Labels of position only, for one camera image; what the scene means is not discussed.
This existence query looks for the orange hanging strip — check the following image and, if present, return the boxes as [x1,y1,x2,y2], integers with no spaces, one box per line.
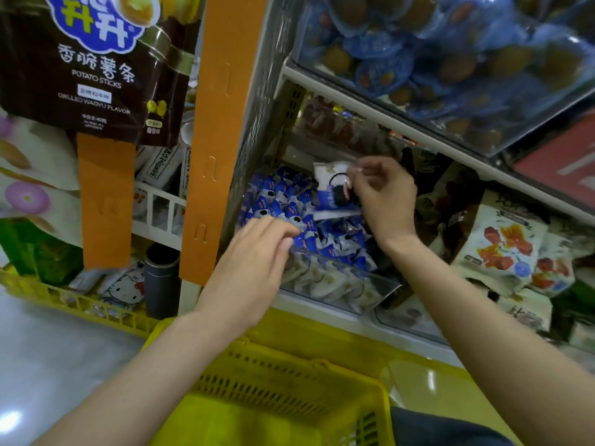
[77,133,138,270]

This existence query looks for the orange shelf post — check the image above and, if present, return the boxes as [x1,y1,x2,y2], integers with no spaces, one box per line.
[178,0,271,286]

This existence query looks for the black potato stick bag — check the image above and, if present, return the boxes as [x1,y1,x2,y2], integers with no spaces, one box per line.
[0,0,206,147]

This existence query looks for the person's left forearm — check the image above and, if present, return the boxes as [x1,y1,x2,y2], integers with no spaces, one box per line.
[32,311,247,446]

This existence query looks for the store shelf with yellow base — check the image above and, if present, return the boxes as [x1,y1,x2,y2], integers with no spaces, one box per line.
[177,0,595,433]

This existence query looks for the row of small brown packets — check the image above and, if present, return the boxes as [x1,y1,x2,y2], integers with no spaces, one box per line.
[297,95,410,159]

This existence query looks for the pile of blue snack packets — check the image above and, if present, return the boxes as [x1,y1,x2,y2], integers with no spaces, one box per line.
[237,167,392,312]

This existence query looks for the person's right forearm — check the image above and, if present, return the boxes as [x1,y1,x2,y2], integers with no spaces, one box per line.
[381,232,595,446]

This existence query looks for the row of fruit print bags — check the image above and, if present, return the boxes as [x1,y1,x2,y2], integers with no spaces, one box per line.
[381,190,595,368]

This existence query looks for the yellow floor basket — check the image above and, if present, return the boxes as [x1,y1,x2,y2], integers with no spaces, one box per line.
[0,265,159,338]

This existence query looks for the blue white snack packet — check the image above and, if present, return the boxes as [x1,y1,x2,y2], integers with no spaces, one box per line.
[312,160,362,222]

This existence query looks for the clear plastic bin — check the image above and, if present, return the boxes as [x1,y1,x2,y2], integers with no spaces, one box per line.
[374,291,461,344]
[227,125,438,317]

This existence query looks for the grey trousers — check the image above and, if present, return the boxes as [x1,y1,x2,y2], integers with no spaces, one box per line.
[390,406,517,446]

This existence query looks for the dark grey cylinder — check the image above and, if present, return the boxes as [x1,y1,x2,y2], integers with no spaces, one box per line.
[144,243,182,320]

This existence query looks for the green snack bags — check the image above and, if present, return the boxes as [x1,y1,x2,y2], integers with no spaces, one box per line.
[0,218,85,286]

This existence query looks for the person's right hand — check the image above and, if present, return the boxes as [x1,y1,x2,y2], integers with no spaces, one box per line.
[346,155,420,253]

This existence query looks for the white card packet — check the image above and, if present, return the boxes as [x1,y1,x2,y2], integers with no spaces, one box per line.
[139,144,187,190]

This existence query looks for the pile of blue jelly cups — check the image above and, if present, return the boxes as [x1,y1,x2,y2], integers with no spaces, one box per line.
[297,0,595,154]

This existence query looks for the yellow plastic shopping basket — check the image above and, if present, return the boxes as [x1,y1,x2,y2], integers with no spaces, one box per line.
[144,318,396,446]

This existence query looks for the purple white snack bag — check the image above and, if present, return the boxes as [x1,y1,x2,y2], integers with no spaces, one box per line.
[0,107,80,191]
[0,167,85,249]

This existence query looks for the person's left hand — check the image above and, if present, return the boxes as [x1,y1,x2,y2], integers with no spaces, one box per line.
[197,216,301,338]

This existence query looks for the white wire rack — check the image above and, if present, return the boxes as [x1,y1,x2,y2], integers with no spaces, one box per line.
[132,181,187,251]

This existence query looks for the white cartoon print packet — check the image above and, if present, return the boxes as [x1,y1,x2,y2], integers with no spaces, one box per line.
[74,263,148,307]

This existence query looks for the red price sign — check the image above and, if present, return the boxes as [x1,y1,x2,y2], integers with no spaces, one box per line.
[511,116,595,214]

